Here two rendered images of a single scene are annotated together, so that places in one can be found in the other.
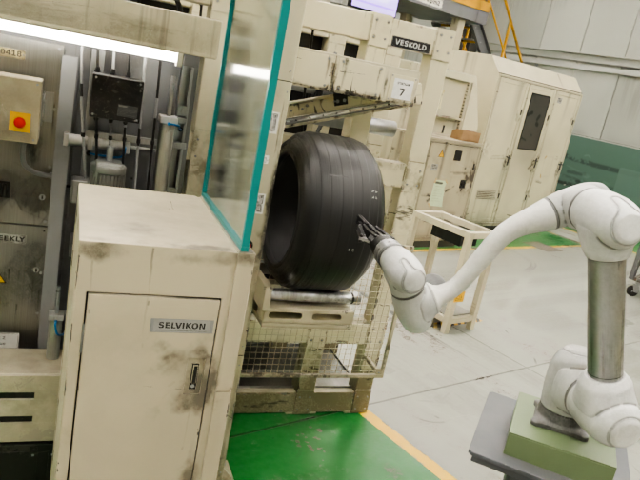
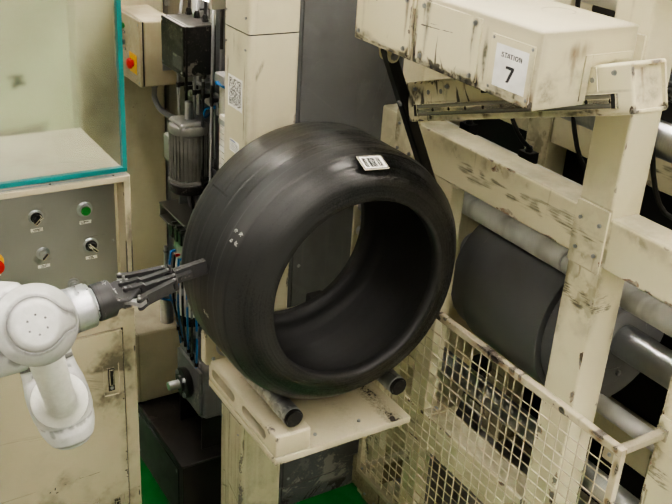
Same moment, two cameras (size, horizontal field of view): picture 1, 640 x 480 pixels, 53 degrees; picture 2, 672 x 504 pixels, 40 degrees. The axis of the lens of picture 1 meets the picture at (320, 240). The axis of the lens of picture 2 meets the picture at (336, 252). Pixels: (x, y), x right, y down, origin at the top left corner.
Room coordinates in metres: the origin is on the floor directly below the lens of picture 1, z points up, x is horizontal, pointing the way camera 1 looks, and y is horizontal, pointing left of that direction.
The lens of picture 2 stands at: (2.11, -1.83, 2.12)
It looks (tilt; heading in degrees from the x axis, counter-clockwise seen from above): 26 degrees down; 80
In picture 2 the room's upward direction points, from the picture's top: 4 degrees clockwise
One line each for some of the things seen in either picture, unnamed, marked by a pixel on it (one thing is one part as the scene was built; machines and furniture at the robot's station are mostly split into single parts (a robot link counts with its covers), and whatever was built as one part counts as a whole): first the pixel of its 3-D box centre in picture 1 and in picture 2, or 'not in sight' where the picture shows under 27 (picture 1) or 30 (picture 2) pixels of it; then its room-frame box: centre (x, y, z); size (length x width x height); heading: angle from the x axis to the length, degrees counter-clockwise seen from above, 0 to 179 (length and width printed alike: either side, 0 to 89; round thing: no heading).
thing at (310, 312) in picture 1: (306, 311); (256, 401); (2.27, 0.00, 0.84); 0.36 x 0.09 x 0.06; 113
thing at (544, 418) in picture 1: (561, 411); not in sight; (2.01, -0.92, 0.77); 0.22 x 0.18 x 0.06; 161
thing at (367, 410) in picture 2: (292, 306); (307, 399); (2.40, 0.05, 0.80); 0.37 x 0.36 x 0.02; 23
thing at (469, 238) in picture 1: (443, 270); not in sight; (4.87, -1.00, 0.40); 0.60 x 0.35 x 0.80; 40
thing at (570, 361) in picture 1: (573, 378); not in sight; (1.98, -0.91, 0.90); 0.18 x 0.16 x 0.22; 11
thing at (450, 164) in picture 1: (427, 189); not in sight; (7.41, -1.11, 0.62); 0.91 x 0.58 x 1.25; 130
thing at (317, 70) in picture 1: (340, 74); (481, 32); (2.72, 0.05, 1.71); 0.61 x 0.25 x 0.15; 113
